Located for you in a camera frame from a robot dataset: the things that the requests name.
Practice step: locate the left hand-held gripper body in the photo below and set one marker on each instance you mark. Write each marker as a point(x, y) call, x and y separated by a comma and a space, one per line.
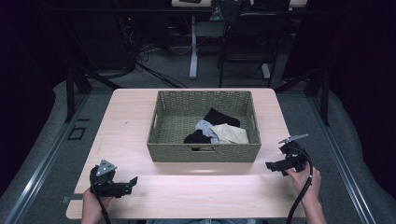
point(104, 182)

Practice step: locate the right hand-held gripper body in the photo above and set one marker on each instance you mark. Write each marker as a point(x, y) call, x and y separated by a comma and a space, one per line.
point(294, 155)

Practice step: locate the person's left hand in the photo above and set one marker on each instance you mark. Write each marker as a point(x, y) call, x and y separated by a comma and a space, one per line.
point(93, 203)

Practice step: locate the person's right hand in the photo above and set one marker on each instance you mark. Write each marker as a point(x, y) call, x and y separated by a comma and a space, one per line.
point(306, 183)

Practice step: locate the beige cloth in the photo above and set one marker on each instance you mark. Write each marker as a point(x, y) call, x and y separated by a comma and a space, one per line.
point(232, 134)

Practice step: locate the black metal stand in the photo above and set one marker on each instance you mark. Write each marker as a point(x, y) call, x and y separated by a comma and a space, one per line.
point(71, 93)
point(323, 96)

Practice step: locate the black cloth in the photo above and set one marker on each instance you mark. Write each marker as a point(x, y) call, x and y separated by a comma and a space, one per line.
point(219, 118)

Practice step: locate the woven green basket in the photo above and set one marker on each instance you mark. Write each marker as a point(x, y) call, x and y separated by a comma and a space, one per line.
point(177, 121)

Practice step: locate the grey cloth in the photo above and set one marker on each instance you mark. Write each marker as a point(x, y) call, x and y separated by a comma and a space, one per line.
point(204, 127)

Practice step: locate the black chair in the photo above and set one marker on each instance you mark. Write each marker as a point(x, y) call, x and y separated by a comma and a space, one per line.
point(249, 37)

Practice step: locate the white desk with legs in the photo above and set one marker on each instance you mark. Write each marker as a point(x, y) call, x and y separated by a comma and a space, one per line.
point(194, 46)

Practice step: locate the dark bag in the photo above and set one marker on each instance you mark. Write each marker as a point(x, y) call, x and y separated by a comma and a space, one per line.
point(225, 11)

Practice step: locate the metal floor rail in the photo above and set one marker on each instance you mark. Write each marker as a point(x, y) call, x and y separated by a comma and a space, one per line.
point(40, 168)
point(342, 168)

